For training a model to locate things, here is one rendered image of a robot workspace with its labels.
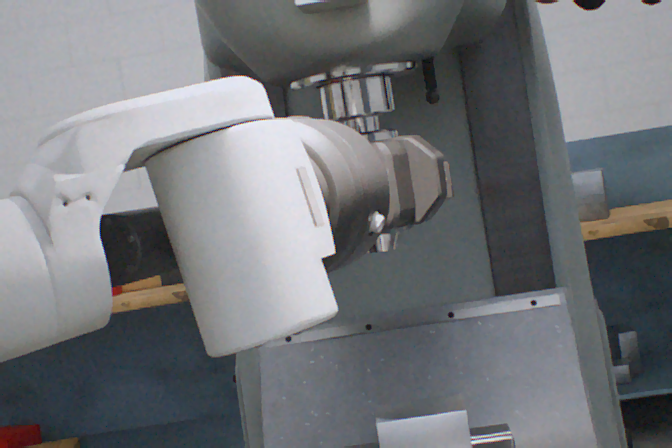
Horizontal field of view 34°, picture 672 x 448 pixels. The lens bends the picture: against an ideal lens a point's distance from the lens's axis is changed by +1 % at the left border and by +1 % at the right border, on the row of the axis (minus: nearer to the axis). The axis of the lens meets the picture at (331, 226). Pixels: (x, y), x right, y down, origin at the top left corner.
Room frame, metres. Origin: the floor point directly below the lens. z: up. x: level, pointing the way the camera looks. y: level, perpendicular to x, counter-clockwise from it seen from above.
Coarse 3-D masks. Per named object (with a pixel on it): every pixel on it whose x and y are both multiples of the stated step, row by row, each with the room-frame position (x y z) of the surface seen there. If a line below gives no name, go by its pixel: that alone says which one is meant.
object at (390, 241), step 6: (384, 234) 0.72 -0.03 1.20; (390, 234) 0.72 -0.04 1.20; (396, 234) 0.72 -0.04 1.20; (378, 240) 0.72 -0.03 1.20; (384, 240) 0.72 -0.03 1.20; (390, 240) 0.72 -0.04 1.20; (396, 240) 0.72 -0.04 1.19; (372, 246) 0.72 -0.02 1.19; (378, 246) 0.72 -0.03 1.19; (384, 246) 0.72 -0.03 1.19; (390, 246) 0.72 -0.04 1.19; (396, 246) 0.73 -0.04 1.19; (366, 252) 0.73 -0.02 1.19; (372, 252) 0.72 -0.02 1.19
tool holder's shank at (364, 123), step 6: (372, 114) 0.72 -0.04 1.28; (378, 114) 0.72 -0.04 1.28; (342, 120) 0.72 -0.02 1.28; (348, 120) 0.73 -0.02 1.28; (354, 120) 0.72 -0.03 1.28; (360, 120) 0.72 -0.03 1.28; (366, 120) 0.72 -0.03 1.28; (372, 120) 0.72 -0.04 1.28; (348, 126) 0.73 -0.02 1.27; (354, 126) 0.72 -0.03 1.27; (360, 126) 0.72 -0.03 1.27; (366, 126) 0.72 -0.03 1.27; (372, 126) 0.72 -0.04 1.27; (378, 126) 0.73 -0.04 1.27
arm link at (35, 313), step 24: (0, 216) 0.44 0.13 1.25; (24, 216) 0.44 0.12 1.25; (0, 240) 0.43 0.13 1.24; (24, 240) 0.43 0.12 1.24; (0, 264) 0.43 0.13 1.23; (24, 264) 0.43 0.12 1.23; (0, 288) 0.42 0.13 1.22; (24, 288) 0.43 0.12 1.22; (48, 288) 0.43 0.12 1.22; (0, 312) 0.42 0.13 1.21; (24, 312) 0.43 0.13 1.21; (48, 312) 0.44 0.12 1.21; (0, 336) 0.43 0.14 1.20; (24, 336) 0.44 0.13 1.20; (48, 336) 0.44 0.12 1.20; (0, 360) 0.44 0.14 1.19
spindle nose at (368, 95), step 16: (352, 80) 0.71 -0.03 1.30; (368, 80) 0.71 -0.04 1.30; (384, 80) 0.72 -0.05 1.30; (336, 96) 0.71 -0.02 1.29; (352, 96) 0.71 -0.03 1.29; (368, 96) 0.71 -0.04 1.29; (384, 96) 0.72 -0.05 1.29; (336, 112) 0.71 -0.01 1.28; (352, 112) 0.71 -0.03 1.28; (368, 112) 0.71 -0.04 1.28; (384, 112) 0.73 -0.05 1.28
